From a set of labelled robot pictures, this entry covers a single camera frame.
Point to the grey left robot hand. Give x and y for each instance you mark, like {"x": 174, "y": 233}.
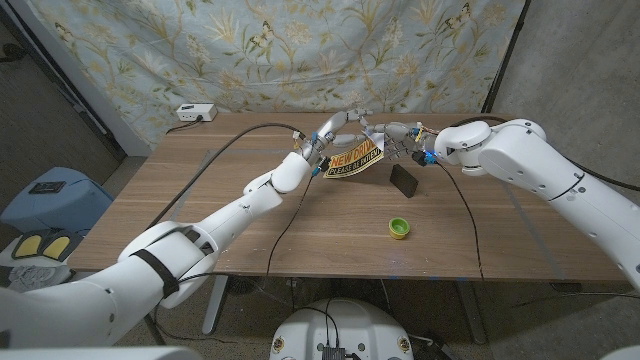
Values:
{"x": 325, "y": 132}

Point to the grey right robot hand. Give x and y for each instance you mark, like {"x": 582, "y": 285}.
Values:
{"x": 405, "y": 140}

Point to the white sticker backing paper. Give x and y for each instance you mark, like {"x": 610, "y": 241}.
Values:
{"x": 376, "y": 140}

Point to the yellow new driver bumper sticker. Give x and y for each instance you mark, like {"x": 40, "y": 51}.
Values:
{"x": 350, "y": 162}

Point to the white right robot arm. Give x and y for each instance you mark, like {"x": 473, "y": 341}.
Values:
{"x": 540, "y": 165}

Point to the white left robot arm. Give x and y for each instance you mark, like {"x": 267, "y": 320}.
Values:
{"x": 175, "y": 255}

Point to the black block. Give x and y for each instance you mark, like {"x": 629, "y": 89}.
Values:
{"x": 404, "y": 181}

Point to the white power strip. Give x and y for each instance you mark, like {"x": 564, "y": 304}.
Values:
{"x": 196, "y": 112}

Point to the short grey tape strip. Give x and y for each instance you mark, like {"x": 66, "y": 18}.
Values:
{"x": 540, "y": 235}
{"x": 178, "y": 210}

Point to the floral backdrop cloth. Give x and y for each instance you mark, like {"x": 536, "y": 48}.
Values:
{"x": 350, "y": 50}

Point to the small green cup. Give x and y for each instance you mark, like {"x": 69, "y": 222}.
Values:
{"x": 399, "y": 228}

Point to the black backdrop pole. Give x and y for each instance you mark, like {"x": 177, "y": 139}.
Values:
{"x": 506, "y": 50}

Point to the grey table leg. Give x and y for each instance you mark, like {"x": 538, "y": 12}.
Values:
{"x": 472, "y": 315}

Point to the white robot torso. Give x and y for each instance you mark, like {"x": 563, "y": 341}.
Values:
{"x": 345, "y": 325}

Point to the white table leg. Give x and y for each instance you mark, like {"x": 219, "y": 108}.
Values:
{"x": 215, "y": 305}

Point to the yellow foot pedal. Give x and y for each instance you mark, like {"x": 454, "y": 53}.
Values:
{"x": 29, "y": 246}
{"x": 57, "y": 247}

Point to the grey crumpled cloth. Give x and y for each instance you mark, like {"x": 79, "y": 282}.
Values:
{"x": 30, "y": 277}

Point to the grey backdrop frame post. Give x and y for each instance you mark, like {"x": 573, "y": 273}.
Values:
{"x": 77, "y": 75}

